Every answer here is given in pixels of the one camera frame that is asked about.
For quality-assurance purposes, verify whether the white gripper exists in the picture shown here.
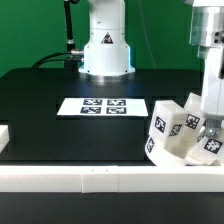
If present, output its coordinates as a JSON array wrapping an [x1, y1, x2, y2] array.
[[198, 47, 224, 138]]

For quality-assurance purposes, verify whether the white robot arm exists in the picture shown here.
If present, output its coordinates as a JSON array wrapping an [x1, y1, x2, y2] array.
[[79, 0, 224, 138]]

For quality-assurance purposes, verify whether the white marker sheet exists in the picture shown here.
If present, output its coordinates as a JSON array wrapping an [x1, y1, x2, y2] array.
[[57, 98, 148, 117]]

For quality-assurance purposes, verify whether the white frame wall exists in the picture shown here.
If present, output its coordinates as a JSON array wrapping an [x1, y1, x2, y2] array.
[[0, 125, 224, 194]]

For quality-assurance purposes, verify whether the black cable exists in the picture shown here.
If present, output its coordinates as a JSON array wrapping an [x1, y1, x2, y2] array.
[[31, 49, 84, 69]]

